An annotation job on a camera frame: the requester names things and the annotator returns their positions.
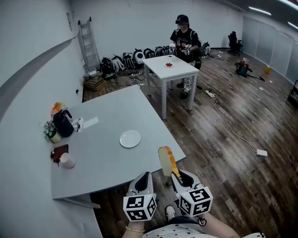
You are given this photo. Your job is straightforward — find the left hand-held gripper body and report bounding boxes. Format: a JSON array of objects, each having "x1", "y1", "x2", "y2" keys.
[{"x1": 122, "y1": 171, "x2": 157, "y2": 222}]

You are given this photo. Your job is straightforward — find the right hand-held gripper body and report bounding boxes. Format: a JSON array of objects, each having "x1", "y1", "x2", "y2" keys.
[{"x1": 170, "y1": 169, "x2": 214, "y2": 218}]

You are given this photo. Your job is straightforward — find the sliced toast bread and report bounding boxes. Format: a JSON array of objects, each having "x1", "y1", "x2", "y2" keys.
[{"x1": 157, "y1": 145, "x2": 181, "y2": 179}]

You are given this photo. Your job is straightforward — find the white round plate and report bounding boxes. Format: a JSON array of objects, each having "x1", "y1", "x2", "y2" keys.
[{"x1": 119, "y1": 130, "x2": 142, "y2": 149}]

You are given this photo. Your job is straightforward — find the person's left forearm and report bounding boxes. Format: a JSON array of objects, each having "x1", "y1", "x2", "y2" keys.
[{"x1": 125, "y1": 219, "x2": 146, "y2": 238}]

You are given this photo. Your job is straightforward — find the person's right forearm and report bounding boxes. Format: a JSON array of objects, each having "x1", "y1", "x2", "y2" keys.
[{"x1": 197, "y1": 212, "x2": 243, "y2": 238}]

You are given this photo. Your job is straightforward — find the person's white shoe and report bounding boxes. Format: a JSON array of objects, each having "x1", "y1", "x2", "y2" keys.
[{"x1": 164, "y1": 205, "x2": 176, "y2": 222}]

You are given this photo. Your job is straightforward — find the white star-print shirt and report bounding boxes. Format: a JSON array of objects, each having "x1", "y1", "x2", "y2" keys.
[{"x1": 142, "y1": 216, "x2": 266, "y2": 238}]

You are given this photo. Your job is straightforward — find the white paper cup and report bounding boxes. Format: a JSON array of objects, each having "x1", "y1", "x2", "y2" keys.
[{"x1": 59, "y1": 152, "x2": 76, "y2": 169}]

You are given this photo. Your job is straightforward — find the white paper sheet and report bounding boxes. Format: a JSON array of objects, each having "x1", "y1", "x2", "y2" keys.
[{"x1": 82, "y1": 116, "x2": 100, "y2": 129}]

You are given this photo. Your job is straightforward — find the brown leather wallet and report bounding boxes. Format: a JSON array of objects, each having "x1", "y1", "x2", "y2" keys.
[{"x1": 50, "y1": 144, "x2": 69, "y2": 164}]

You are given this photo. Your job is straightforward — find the crumpled white wrapper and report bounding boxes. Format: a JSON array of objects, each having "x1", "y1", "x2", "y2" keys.
[{"x1": 71, "y1": 117, "x2": 84, "y2": 133}]

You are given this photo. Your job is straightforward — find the black kettle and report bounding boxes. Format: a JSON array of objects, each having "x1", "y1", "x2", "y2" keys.
[{"x1": 53, "y1": 109, "x2": 75, "y2": 138}]

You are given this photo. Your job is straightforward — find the small flower pot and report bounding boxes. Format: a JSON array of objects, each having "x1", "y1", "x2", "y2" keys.
[{"x1": 43, "y1": 120, "x2": 62, "y2": 143}]

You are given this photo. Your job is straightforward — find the orange snack packets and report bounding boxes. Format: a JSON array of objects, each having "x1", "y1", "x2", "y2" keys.
[{"x1": 51, "y1": 101, "x2": 68, "y2": 116}]

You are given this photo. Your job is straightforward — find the stack of cardboard boxes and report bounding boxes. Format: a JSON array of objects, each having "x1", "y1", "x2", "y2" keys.
[{"x1": 83, "y1": 75, "x2": 106, "y2": 92}]

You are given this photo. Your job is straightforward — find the white table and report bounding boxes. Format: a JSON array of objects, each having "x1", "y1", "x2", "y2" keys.
[{"x1": 141, "y1": 55, "x2": 200, "y2": 120}]

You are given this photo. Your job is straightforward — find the green and red vacuum cleaner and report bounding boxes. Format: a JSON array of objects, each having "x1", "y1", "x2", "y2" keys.
[{"x1": 234, "y1": 60, "x2": 253, "y2": 78}]

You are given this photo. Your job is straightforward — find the row of backpacks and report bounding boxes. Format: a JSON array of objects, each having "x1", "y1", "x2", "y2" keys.
[{"x1": 99, "y1": 42, "x2": 212, "y2": 81}]

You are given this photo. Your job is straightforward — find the black metal cart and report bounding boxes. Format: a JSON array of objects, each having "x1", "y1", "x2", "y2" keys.
[{"x1": 287, "y1": 80, "x2": 298, "y2": 106}]

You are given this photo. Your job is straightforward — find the black office chair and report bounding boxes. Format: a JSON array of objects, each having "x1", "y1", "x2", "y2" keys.
[{"x1": 227, "y1": 31, "x2": 244, "y2": 57}]

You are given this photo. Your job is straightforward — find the grey metal ladder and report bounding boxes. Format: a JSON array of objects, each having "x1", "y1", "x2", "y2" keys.
[{"x1": 78, "y1": 16, "x2": 101, "y2": 75}]

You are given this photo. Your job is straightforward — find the gold bead bracelet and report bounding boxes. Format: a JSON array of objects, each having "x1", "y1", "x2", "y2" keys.
[{"x1": 125, "y1": 225, "x2": 145, "y2": 233}]

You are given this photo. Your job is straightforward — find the long white cable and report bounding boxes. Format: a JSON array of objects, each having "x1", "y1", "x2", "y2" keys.
[{"x1": 213, "y1": 97, "x2": 259, "y2": 154}]

